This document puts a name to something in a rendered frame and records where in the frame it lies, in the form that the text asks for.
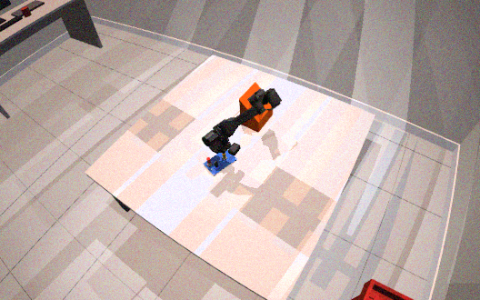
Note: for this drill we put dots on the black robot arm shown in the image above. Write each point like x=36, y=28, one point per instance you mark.
x=227, y=127

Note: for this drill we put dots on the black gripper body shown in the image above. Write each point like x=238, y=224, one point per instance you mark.
x=232, y=149

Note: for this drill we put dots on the blue circuit board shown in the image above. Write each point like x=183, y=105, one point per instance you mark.
x=219, y=162

